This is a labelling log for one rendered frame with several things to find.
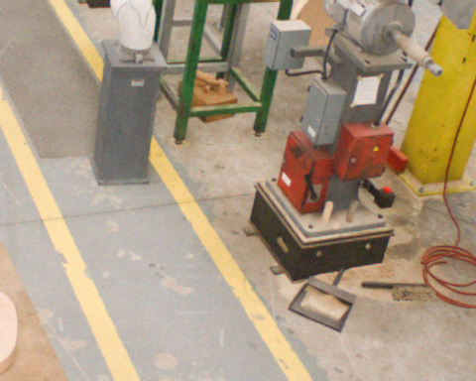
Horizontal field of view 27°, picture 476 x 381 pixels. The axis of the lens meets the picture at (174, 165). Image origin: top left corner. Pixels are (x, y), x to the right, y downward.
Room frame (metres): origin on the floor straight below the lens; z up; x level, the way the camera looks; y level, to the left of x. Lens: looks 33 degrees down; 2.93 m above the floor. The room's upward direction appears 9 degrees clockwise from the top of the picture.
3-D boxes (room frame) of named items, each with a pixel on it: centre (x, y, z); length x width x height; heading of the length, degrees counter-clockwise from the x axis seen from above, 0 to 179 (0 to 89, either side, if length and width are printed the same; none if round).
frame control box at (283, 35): (3.98, -0.46, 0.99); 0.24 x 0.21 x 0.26; 27
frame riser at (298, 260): (3.95, -0.75, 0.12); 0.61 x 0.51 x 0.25; 117
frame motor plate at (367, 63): (3.95, -0.75, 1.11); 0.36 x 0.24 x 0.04; 27
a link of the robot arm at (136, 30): (4.34, 0.29, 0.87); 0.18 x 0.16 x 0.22; 22
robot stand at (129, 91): (4.33, 0.28, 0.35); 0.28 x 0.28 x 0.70; 19
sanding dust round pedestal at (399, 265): (4.24, -0.94, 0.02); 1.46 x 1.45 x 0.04; 27
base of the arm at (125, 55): (4.31, 0.28, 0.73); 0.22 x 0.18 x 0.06; 19
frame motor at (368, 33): (4.01, -0.71, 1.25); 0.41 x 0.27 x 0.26; 27
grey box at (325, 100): (3.89, -0.61, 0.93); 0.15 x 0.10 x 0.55; 27
